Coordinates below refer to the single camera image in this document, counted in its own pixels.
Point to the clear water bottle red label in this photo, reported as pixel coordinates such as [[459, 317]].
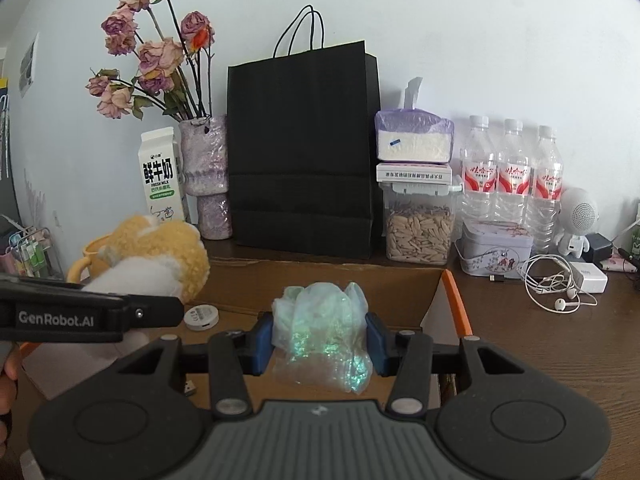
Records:
[[512, 177], [477, 175], [545, 185]]

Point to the purple tissue pack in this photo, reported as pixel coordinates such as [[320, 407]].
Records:
[[412, 140]]

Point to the small black plug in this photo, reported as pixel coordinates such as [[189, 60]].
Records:
[[497, 278]]

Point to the white flat box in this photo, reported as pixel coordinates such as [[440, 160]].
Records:
[[412, 172]]

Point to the grey floral tin box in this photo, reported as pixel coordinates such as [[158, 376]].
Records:
[[492, 250]]

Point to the white power adapter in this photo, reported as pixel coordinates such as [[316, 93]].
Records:
[[590, 276]]

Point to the yellow mug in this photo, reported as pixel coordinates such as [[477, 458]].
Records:
[[75, 268]]

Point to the white green milk carton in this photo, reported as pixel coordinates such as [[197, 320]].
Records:
[[160, 175]]

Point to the purple mottled vase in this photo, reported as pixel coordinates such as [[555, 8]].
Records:
[[205, 170]]

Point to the dried pink rose bouquet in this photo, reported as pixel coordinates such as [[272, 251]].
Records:
[[155, 55]]

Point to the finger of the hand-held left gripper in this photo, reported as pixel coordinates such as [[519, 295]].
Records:
[[40, 286], [155, 312]]

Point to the red cardboard box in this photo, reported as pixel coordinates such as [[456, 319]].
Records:
[[325, 272]]

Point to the small dark green bottle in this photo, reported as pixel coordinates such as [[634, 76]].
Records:
[[636, 245]]

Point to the person's left hand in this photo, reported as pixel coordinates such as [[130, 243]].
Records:
[[9, 370]]

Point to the clear seed container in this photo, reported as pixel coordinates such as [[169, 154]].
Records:
[[420, 230]]

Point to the iridescent plastic bag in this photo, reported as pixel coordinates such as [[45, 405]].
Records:
[[320, 330]]

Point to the white round charger puck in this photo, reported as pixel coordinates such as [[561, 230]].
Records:
[[202, 317]]

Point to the black paper bag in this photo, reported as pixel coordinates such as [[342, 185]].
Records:
[[300, 160]]

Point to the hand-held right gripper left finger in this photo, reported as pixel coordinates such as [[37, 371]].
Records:
[[262, 347]]

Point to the yellow white plush sheep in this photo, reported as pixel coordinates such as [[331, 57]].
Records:
[[165, 250]]

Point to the white robot speaker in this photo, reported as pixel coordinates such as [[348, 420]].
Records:
[[577, 215]]

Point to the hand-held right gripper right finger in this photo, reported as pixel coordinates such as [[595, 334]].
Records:
[[377, 350]]

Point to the black power adapter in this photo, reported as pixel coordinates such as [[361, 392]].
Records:
[[597, 247]]

